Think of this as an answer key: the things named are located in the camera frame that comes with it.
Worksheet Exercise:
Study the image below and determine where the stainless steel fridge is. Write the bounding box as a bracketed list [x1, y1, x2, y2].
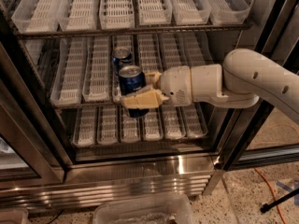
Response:
[0, 0, 298, 212]

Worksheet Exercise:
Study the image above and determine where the clear plastic bin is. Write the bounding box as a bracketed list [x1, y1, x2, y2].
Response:
[93, 193, 196, 224]

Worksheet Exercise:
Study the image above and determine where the black stand leg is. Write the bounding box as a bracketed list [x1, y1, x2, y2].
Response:
[260, 188, 299, 214]

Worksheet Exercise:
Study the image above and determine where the clear container corner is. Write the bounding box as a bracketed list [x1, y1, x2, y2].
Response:
[0, 208, 32, 224]

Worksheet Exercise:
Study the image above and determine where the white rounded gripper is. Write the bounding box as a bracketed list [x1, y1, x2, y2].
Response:
[121, 66, 192, 109]

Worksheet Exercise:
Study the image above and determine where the blue pepsi can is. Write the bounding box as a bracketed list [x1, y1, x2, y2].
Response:
[111, 47, 133, 75]
[118, 64, 150, 119]

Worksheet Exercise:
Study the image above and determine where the orange cable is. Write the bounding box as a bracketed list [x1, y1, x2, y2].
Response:
[253, 167, 288, 224]

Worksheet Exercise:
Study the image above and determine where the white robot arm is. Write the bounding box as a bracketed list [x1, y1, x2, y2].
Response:
[121, 49, 299, 123]

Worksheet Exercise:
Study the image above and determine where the open fridge door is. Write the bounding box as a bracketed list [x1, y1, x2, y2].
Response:
[221, 0, 299, 171]

